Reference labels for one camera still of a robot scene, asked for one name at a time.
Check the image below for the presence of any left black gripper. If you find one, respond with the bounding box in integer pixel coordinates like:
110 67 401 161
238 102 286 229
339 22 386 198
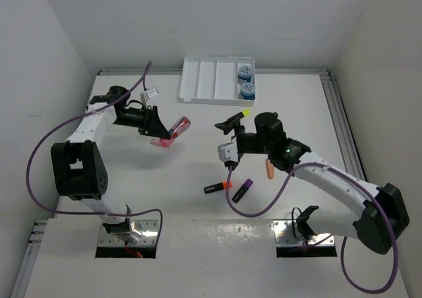
113 104 170 138

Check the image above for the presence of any pink eraser case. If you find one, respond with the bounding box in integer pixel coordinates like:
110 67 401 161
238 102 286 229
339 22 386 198
150 138 174 148

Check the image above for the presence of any pink tube of pens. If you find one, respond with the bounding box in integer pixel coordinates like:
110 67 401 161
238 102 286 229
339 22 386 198
169 116 191 140

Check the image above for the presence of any blue tape roll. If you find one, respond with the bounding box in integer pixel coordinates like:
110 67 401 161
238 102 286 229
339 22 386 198
237 64 254 84
240 82 256 100

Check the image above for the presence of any orange eraser case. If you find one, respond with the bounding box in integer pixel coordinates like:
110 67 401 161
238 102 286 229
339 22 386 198
265 159 274 179

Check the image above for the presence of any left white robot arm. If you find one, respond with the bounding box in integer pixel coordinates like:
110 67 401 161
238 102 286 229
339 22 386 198
51 86 170 242

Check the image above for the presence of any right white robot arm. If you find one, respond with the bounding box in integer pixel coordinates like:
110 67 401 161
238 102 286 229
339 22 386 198
215 112 409 254

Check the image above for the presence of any yellow cap black highlighter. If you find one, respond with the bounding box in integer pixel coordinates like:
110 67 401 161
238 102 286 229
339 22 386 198
231 109 251 121

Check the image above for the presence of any white divided organizer tray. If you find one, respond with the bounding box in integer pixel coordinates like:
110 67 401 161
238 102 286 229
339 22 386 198
178 56 256 107

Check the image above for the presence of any purple cap black highlighter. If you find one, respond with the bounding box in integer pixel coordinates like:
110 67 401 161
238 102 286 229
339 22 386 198
231 179 253 203

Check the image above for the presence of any orange cap black highlighter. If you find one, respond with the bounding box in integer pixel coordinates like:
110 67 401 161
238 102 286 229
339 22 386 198
204 181 233 194

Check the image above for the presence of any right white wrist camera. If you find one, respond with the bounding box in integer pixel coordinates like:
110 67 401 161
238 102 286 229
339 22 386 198
217 142 239 163

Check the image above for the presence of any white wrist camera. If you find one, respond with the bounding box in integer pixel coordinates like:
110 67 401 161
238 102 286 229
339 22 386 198
140 88 159 105
217 142 239 163

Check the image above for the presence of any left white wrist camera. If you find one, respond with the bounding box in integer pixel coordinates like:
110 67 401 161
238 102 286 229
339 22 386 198
140 88 159 105

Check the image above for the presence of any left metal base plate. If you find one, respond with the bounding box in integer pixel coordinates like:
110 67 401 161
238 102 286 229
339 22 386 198
98 220 159 247

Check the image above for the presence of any metal base plate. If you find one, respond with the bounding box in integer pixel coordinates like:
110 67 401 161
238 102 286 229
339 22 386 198
273 220 335 247
98 220 159 247

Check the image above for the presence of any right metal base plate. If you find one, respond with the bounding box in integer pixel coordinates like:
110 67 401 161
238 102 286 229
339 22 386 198
273 220 335 247

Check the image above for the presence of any aluminium frame rail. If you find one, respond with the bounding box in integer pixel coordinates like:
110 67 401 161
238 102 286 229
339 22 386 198
320 71 366 179

